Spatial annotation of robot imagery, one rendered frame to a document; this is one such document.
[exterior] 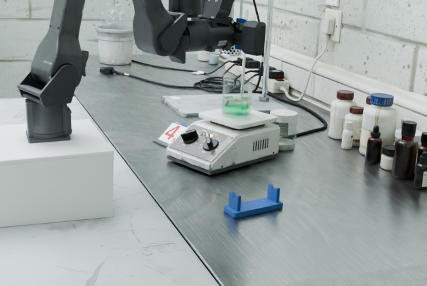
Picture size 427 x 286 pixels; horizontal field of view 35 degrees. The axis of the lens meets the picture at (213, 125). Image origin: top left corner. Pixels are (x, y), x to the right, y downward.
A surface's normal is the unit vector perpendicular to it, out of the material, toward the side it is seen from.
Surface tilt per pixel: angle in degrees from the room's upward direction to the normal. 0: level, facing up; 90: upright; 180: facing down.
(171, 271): 0
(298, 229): 0
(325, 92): 90
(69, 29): 89
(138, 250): 0
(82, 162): 90
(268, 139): 90
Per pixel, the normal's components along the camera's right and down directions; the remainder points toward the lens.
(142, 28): -0.77, 0.27
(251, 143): 0.70, 0.22
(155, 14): 0.44, -0.26
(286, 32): -0.93, 0.04
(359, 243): 0.05, -0.97
